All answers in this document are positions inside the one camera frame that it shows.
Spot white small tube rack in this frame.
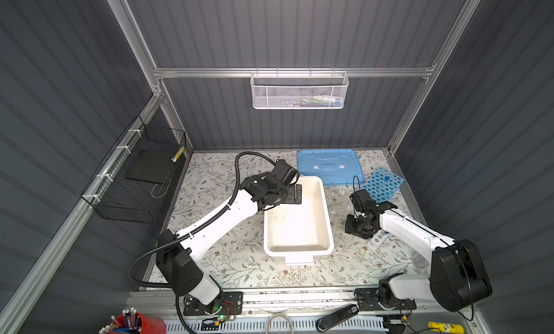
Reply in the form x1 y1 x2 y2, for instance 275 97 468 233
365 230 390 252

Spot white plastic storage bin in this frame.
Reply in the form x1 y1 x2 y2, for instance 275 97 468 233
263 176 335 266

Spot clear plastic measuring cup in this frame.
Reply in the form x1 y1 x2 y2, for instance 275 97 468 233
411 253 430 269

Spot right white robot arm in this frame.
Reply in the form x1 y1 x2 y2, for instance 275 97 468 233
345 189 493 312

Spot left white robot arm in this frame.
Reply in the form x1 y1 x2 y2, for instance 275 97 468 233
126 151 300 314

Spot blue test tube rack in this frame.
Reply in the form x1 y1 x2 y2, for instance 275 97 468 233
361 167 405 203

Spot blue plastic bin lid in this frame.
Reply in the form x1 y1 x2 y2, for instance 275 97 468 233
297 149 365 185

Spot yellow brush in basket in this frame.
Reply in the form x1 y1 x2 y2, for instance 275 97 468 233
172 146 186 163

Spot black handheld device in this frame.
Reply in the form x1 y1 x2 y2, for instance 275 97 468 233
315 304 359 333

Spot yellow bottle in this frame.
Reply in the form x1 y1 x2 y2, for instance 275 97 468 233
428 322 465 334

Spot red pen cup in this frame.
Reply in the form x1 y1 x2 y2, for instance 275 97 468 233
98 312 167 334

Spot white wire wall basket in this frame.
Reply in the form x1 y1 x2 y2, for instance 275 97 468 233
250 70 349 110

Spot coiled beige cable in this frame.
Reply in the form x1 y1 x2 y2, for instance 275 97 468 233
265 312 295 334

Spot black wire wall basket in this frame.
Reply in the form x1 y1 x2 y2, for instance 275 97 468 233
82 117 187 224

